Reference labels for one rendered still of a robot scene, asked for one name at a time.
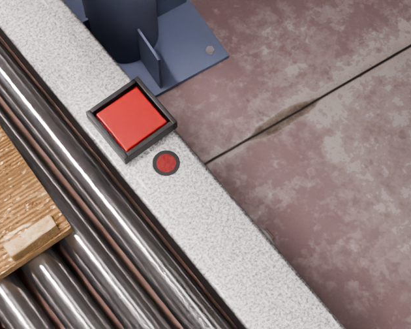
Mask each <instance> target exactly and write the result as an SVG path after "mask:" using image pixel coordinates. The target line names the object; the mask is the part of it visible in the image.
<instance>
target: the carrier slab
mask: <svg viewBox="0 0 411 329"><path fill-rule="evenodd" d="M47 215H51V216H52V218H53V219H54V221H55V223H56V225H57V227H58V229H59V232H58V233H57V234H56V235H55V236H53V237H52V238H51V239H49V240H48V241H47V242H45V243H44V244H42V245H41V246H39V247H37V248H35V249H34V250H32V251H31V252H30V253H28V254H27V255H26V256H24V257H22V258H21V259H20V260H18V261H13V260H12V259H11V257H10V256H9V254H8V253H7V252H6V250H5V248H4V247H3V245H4V244H5V243H7V242H9V241H10V240H12V239H14V238H15V237H17V236H19V235H20V234H22V233H23V232H25V231H26V230H27V229H28V228H29V227H31V226H32V225H34V224H35V223H37V222H38V221H40V220H41V219H43V218H44V217H46V216H47ZM72 231H73V229H72V227H71V226H70V224H69V222H68V221H67V220H66V219H65V217H64V215H63V214H62V213H61V211H60V210H59V208H58V207H57V206H56V204H55V202H54V201H53V200H52V198H51V197H50V195H49V194H48V193H47V191H46V190H45V188H44V187H43V186H42V184H41V182H40V181H39V180H38V178H37V177H36V176H35V174H34V173H33V171H32V170H31V168H30V167H29V165H28V164H27V163H26V161H25V160H24V158H23V157H22V155H21V154H20V152H19V151H18V150H17V148H16V147H15V145H14V144H13V143H12V141H11V140H10V138H9V137H8V135H7V134H6V132H5V131H4V130H3V128H2V127H1V126H0V280H2V279H3V278H4V277H6V276H7V275H9V274H11V273H12V272H13V271H15V270H17V269H18V268H19V267H21V266H23V265H24V264H25V263H27V262H29V261H30V260H31V259H33V258H35V257H36V256H37V255H39V254H41V253H42V252H43V251H45V250H47V249H48V248H49V247H51V246H52V245H54V244H55V243H57V242H58V241H60V240H62V239H63V238H64V237H66V236H68V235H69V234H70V233H72Z"/></svg>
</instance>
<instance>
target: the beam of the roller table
mask: <svg viewBox="0 0 411 329"><path fill-rule="evenodd" d="M0 37H1V38H2V39H3V40H4V41H5V43H6V44H7V45H8V47H9V48H10V49H11V50H12V51H13V52H14V54H15V55H16V57H17V58H18V59H19V60H20V61H21V62H22V64H23V65H24V66H25V68H26V69H27V70H28V71H29V72H30V73H31V75H32V76H33V77H34V79H35V80H36V81H37V82H38V83H39V85H40V86H41V87H42V88H43V90H45V92H46V93H47V94H48V96H49V97H50V98H51V100H52V101H53V102H54V103H55V104H56V105H57V107H58V108H59V109H60V111H62V113H63V114H64V115H65V117H66V118H67V119H68V120H69V121H70V122H71V124H72V125H73V126H74V128H75V129H76V130H77V131H78V132H79V134H80V135H81V136H82V138H83V139H84V140H85V141H86V142H87V143H88V145H89V146H90V147H91V149H92V150H93V151H94V152H95V153H96V154H97V156H98V157H99V159H100V160H101V161H102V162H103V163H104V164H105V166H106V167H107V168H108V170H109V171H110V172H111V173H112V174H113V175H114V177H115V178H116V179H117V181H118V182H119V183H120V184H121V185H122V187H123V188H124V189H125V190H126V192H127V193H128V194H129V195H130V196H131V198H132V199H133V200H134V201H135V203H136V204H137V205H138V206H139V207H140V209H141V210H142V211H143V212H144V213H145V215H146V216H147V217H148V219H149V220H150V221H151V222H152V223H153V224H154V226H155V227H156V228H157V230H158V231H159V232H160V233H161V234H162V236H163V237H164V238H165V240H166V241H167V242H168V243H169V244H170V245H171V247H172V248H173V249H174V251H175V252H176V253H177V254H178V255H179V257H180V258H181V259H182V261H183V262H184V263H185V264H186V265H187V266H188V268H189V269H190V270H191V272H192V273H193V274H194V275H195V276H196V278H197V279H198V280H199V281H200V282H201V284H202V285H203V286H204V287H205V289H206V290H207V291H208V293H210V295H211V296H212V297H213V298H214V300H215V301H216V302H217V303H218V304H219V306H220V307H221V308H222V310H223V311H224V312H225V313H226V314H227V316H228V317H229V318H230V319H231V321H232V322H233V323H234V324H235V325H236V326H237V328H238V329H346V328H345V327H344V326H343V324H342V323H341V322H340V321H339V319H338V318H337V317H336V316H335V315H334V314H333V313H332V312H331V310H330V309H329V308H328V307H327V305H326V304H325V303H323V301H322V300H321V299H320V298H319V296H318V295H317V294H316V293H315V292H314V291H313V290H312V289H311V287H310V286H309V285H308V284H307V282H306V281H305V280H304V279H303V278H302V277H301V276H300V275H299V274H298V272H297V271H296V270H295V269H294V267H293V266H292V265H291V264H290V263H289V262H288V261H287V259H286V258H285V257H284V256H283V255H282V253H281V252H280V251H279V250H278V249H277V248H276V247H275V246H274V244H273V243H272V242H271V241H270V239H269V238H268V237H267V236H266V235H265V234H264V233H263V232H262V230H261V229H260V228H259V227H258V225H257V224H256V223H255V222H254V221H253V220H252V219H251V218H250V217H249V215H248V214H247V213H246V212H245V210H244V209H243V208H242V207H241V206H240V205H239V204H238V203H237V201H236V200H235V199H234V198H233V196H232V195H231V194H230V193H229V192H228V191H227V190H226V189H225V187H224V186H223V185H222V184H221V182H220V181H219V180H218V179H217V178H216V177H215V176H214V175H213V173H212V172H211V171H210V170H209V169H208V167H207V166H206V165H205V164H204V163H203V162H202V161H201V160H200V158H199V157H198V156H197V155H196V154H195V152H193V150H192V149H191V148H190V147H189V145H188V144H187V143H186V142H185V141H184V139H182V137H180V135H179V134H178V133H177V132H176V130H175V129H174V130H173V131H172V132H170V133H169V134H167V135H166V136H165V137H164V138H162V139H161V140H159V141H158V142H157V143H155V144H153V145H152V146H151V147H150V148H148V149H147V150H145V151H144V152H143V153H141V154H140V155H139V156H137V157H136V158H134V159H133V160H132V161H129V163H127V164H125V163H124V162H123V161H122V160H121V159H120V158H119V156H118V155H117V154H116V152H115V151H114V150H113V149H112V148H111V147H110V145H109V144H108V143H107V141H105V139H104V138H103V137H102V136H101V134H100V133H99V132H98V131H97V130H96V128H95V127H94V126H93V125H92V123H91V122H90V121H89V120H88V118H87V116H86V112H87V111H88V110H90V109H91V108H92V107H94V106H95V105H96V104H98V103H99V102H101V101H102V100H104V99H105V98H106V97H108V96H110V95H111V94H112V93H114V92H115V91H117V90H118V89H120V88H121V87H123V86H124V85H125V84H127V83H129V82H130V81H131V78H130V77H129V76H128V75H127V73H126V72H125V71H124V70H123V69H122V68H121V67H120V66H119V64H118V63H117V62H116V61H115V59H114V58H113V57H112V56H111V55H110V54H109V53H108V52H107V50H106V49H105V48H104V47H103V46H102V44H101V43H100V42H99V41H98V40H97V39H96V38H95V36H94V35H93V34H92V33H91V32H90V30H88V28H86V26H85V25H84V24H83V23H82V21H81V20H80V19H79V18H78V17H77V15H75V13H74V12H73V11H72V10H71V9H70V7H69V6H68V5H67V4H66V3H65V2H64V0H0ZM164 150H169V151H172V152H174V153H176V154H177V156H178V157H179V160H180V166H179V169H178V171H177V172H176V173H175V174H173V175H171V176H161V175H160V174H158V173H156V172H155V170H154V169H153V165H152V162H153V158H154V156H155V155H156V154H157V153H158V152H160V151H164Z"/></svg>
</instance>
